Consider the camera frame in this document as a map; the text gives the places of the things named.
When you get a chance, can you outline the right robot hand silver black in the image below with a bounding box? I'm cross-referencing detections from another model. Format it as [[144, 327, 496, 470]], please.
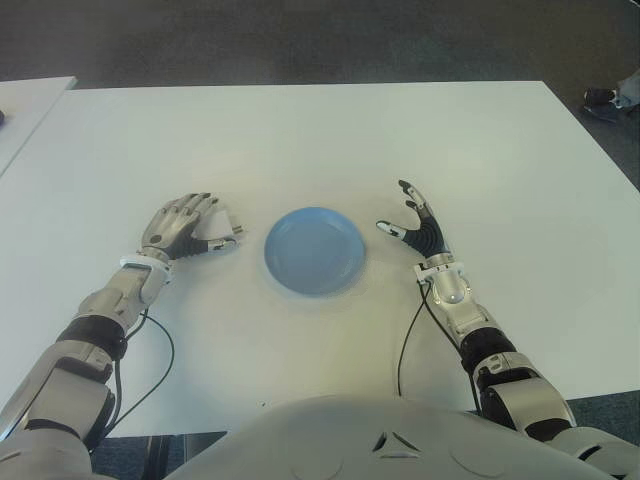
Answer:
[[375, 179, 454, 262]]

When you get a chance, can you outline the white side table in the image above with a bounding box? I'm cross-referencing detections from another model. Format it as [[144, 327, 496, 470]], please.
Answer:
[[0, 76, 76, 179]]

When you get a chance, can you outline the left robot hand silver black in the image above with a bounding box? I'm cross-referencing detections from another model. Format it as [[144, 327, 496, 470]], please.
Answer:
[[137, 192, 239, 262]]

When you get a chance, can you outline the thin black cable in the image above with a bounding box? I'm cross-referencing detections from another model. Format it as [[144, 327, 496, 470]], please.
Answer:
[[102, 352, 124, 441], [99, 309, 176, 441], [396, 284, 431, 397], [422, 284, 482, 412]]

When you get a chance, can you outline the black sneaker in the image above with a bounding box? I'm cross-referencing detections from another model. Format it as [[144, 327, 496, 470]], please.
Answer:
[[583, 87, 626, 121]]

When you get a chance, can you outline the metal table leg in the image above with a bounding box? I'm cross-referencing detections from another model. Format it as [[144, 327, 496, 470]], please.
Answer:
[[144, 430, 229, 480]]

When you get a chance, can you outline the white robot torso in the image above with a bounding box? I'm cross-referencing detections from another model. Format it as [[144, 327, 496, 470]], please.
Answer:
[[0, 394, 640, 480]]

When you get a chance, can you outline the blue round plate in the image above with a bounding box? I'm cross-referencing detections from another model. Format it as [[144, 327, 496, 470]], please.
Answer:
[[263, 206, 368, 300]]

